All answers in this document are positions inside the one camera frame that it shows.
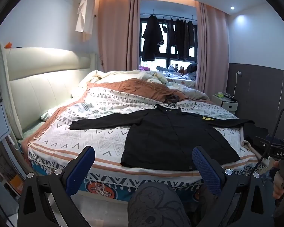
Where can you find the dark grey cushion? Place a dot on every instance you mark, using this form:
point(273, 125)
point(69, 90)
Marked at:
point(192, 67)

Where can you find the small orange toy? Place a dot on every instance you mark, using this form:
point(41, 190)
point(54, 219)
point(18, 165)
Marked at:
point(8, 45)

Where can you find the patterned blanket with orange back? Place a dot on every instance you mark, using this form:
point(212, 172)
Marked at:
point(97, 113)

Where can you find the white hanging garment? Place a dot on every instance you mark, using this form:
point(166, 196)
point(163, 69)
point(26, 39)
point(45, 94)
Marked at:
point(85, 14)

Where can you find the person's grey patterned trouser leg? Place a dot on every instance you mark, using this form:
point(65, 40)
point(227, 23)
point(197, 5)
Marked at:
point(153, 205)

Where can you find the black jacket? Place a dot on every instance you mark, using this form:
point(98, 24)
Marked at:
point(170, 134)

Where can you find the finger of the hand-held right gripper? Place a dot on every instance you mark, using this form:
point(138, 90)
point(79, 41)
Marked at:
point(269, 141)

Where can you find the pink curtain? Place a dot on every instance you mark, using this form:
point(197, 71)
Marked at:
point(211, 47)
point(116, 33)

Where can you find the purple plush toy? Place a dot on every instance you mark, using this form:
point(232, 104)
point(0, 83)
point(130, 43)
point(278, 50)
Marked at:
point(144, 68)

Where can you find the plush toys on sill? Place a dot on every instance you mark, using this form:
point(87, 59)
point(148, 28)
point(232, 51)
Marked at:
point(176, 68)

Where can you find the row of dark hanging clothes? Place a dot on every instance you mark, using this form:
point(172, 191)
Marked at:
point(182, 35)

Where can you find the person's right hand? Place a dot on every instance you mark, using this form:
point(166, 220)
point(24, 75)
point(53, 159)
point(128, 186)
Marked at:
point(277, 184)

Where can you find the dark clothes pile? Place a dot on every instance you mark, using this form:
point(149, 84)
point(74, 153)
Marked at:
point(256, 132)

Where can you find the patterned window seat bedding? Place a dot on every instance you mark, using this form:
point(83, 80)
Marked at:
point(182, 79)

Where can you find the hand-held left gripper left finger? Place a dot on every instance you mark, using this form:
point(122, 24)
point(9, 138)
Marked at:
point(79, 170)

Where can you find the white nightstand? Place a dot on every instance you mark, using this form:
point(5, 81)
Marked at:
point(227, 104)

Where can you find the cream padded headboard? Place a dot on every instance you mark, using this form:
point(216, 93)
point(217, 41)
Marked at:
point(40, 85)

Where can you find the black hanging coat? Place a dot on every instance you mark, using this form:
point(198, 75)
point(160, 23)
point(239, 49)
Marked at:
point(152, 37)

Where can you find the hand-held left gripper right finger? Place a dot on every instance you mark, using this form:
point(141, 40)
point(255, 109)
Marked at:
point(207, 170)

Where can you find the yellow-green object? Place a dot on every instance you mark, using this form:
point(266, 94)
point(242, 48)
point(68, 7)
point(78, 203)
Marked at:
point(219, 95)

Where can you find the beige garment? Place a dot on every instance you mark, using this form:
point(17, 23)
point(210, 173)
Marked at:
point(249, 149)

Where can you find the cream duvet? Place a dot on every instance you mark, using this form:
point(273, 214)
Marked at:
point(132, 74)

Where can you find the window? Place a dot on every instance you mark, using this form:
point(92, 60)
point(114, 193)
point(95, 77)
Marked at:
point(166, 52)

